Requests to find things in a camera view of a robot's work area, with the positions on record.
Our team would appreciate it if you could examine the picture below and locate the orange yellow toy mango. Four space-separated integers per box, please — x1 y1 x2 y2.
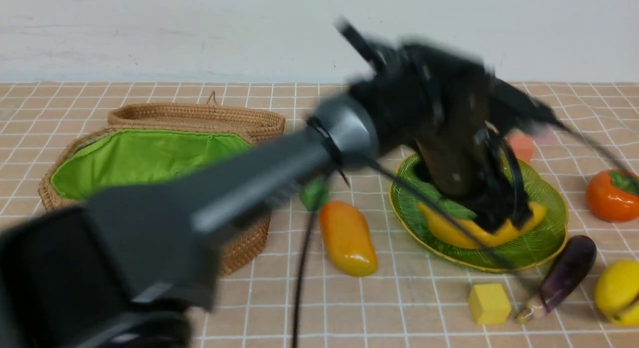
319 201 378 277

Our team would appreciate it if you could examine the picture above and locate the green glass plate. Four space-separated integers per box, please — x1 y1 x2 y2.
388 154 569 274

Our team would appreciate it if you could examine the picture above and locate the yellow toy lemon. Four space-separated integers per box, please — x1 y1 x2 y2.
594 260 639 326

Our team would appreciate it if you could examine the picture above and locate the orange foam cube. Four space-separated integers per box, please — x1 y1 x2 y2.
507 130 536 164

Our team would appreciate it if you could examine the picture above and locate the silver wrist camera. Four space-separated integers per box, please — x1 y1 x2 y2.
335 18 395 73

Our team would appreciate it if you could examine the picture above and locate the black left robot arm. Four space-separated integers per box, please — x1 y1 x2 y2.
1 33 548 348

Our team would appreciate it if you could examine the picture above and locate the wicker basket lid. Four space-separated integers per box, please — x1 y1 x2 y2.
107 93 286 141

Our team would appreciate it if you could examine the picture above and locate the checkered beige tablecloth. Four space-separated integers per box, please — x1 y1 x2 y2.
0 82 638 348

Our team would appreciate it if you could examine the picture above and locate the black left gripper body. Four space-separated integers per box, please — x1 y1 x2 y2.
349 38 532 234

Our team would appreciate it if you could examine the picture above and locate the yellow toy banana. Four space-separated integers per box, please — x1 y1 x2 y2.
417 202 547 249

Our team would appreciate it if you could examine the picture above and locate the green foam cube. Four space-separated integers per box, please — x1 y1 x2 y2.
298 179 329 212

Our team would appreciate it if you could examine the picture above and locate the pink foam cube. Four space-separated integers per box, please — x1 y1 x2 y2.
530 125 555 146

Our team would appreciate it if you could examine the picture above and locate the green toy pepper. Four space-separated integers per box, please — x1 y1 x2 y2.
423 183 476 220

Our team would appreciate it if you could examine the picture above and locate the yellow foam cube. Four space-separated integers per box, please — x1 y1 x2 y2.
468 284 512 325

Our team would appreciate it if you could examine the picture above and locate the orange toy persimmon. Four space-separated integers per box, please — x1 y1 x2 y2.
585 170 639 222

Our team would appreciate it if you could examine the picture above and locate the purple toy eggplant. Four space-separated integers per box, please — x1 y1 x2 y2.
515 236 598 325

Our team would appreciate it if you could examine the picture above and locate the woven wicker basket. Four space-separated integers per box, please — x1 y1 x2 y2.
39 127 273 277

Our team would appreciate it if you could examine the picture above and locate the black cable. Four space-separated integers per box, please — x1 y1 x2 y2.
292 208 320 348

